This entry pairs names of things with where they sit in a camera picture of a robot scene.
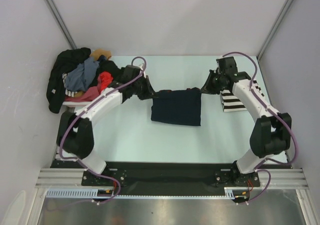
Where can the black garment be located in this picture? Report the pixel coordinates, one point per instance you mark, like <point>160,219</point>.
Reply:
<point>66,62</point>

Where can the pink plastic basket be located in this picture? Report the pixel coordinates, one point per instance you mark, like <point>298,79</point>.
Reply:
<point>72,104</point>

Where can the tan garment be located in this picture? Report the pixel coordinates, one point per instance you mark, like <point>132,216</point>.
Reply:
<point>100,52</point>

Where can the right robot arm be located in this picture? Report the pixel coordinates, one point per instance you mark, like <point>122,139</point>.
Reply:
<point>271,134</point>

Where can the grey blue garment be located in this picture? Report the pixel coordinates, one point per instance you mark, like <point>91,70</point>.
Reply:
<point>82,76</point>

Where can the navy maroon garment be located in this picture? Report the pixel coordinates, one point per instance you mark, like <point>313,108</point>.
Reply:
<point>177,107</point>

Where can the black white striped tank top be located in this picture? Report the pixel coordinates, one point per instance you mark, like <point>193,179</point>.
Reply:
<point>233,101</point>

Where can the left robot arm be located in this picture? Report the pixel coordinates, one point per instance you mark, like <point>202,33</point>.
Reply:
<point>75,137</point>

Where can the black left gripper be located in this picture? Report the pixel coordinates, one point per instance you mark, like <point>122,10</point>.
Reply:
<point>149,92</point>

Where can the red garment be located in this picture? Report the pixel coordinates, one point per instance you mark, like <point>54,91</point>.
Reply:
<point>104,79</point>

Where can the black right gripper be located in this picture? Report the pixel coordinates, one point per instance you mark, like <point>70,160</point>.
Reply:
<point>208,88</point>

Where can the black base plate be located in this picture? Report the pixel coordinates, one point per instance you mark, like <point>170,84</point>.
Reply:
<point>171,175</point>

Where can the aluminium frame rail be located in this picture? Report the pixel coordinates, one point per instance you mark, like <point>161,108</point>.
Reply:
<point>60,178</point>

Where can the white slotted cable duct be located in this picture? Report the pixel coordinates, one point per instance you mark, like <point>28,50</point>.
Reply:
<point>126,192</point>

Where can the pink garment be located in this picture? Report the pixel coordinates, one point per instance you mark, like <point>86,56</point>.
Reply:
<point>91,94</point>

